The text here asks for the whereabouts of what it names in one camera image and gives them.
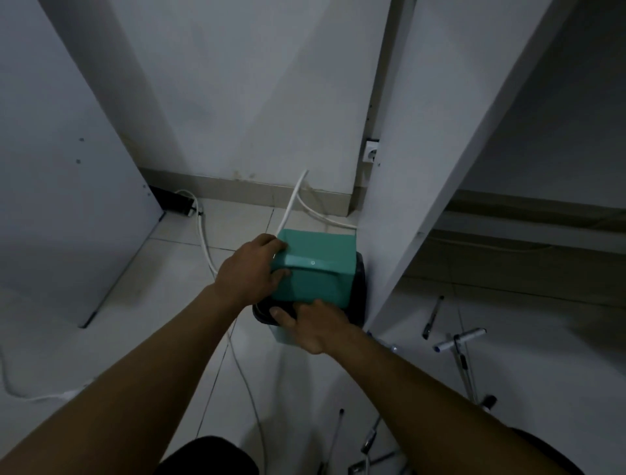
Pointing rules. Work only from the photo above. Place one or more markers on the person's right hand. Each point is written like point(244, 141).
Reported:
point(323, 328)

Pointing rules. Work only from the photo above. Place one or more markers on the person's left hand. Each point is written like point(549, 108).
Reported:
point(244, 274)

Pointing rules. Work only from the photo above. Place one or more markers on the person's right thumb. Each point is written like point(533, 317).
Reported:
point(282, 316)

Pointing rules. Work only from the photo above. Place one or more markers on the person's left thumb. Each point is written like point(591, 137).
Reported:
point(281, 279)

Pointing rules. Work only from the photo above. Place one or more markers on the teal box-shaped appliance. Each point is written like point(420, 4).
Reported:
point(318, 269)

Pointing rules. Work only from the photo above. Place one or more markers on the person's right forearm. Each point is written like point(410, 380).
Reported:
point(430, 406)

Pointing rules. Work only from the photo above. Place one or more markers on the person's left forearm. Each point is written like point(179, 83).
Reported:
point(122, 396)

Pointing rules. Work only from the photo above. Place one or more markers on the blue tipped pen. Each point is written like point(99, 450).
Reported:
point(386, 345)

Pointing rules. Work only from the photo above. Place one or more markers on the thin black pen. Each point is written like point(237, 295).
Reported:
point(335, 440)

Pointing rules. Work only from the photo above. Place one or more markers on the black power strip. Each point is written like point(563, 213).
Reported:
point(171, 200)

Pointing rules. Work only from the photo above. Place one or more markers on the short dark pen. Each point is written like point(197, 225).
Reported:
point(370, 434)

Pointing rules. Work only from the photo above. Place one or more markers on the person's black trousers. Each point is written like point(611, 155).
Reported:
point(210, 457)

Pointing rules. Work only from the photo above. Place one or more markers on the grey pen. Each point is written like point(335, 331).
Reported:
point(371, 464)

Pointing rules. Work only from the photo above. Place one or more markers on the clear pen black cap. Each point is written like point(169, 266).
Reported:
point(464, 367)

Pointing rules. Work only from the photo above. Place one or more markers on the white desk side panel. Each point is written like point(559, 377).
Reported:
point(430, 147)

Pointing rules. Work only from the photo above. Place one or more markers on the white furniture side panel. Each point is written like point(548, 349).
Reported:
point(54, 161)

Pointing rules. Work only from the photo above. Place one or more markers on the white wall socket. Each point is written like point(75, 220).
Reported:
point(370, 152)

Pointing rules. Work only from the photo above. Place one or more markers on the white desk cross rail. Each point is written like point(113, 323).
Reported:
point(528, 230)

